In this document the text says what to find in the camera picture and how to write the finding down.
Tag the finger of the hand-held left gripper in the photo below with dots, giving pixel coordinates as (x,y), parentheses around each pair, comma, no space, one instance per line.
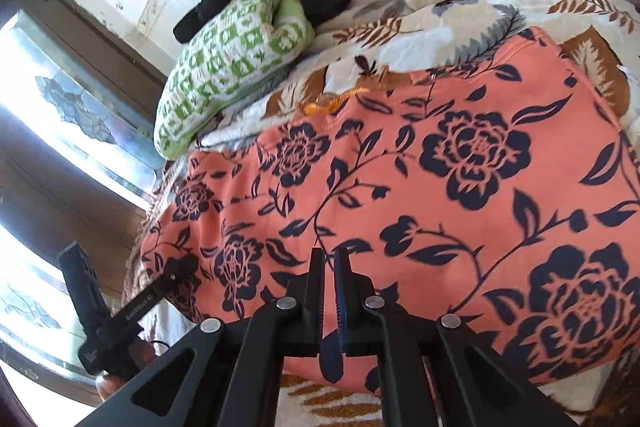
(181,271)

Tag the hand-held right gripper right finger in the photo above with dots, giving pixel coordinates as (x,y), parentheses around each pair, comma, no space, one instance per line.
(341,307)

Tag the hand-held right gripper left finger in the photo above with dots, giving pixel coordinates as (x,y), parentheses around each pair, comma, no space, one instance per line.
(312,302)

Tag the orange floral garment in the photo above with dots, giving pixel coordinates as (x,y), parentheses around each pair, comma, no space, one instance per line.
(450,217)

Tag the person's left hand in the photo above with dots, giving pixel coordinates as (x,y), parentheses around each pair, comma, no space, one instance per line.
(107,387)

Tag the brown door with stained glass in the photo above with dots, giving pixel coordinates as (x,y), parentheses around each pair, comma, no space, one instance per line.
(35,297)
(75,107)

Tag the green checked pillow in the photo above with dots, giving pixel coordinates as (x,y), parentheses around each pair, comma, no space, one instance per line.
(225,62)

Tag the leaf printed blanket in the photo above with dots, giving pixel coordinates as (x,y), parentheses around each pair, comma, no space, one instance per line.
(440,37)

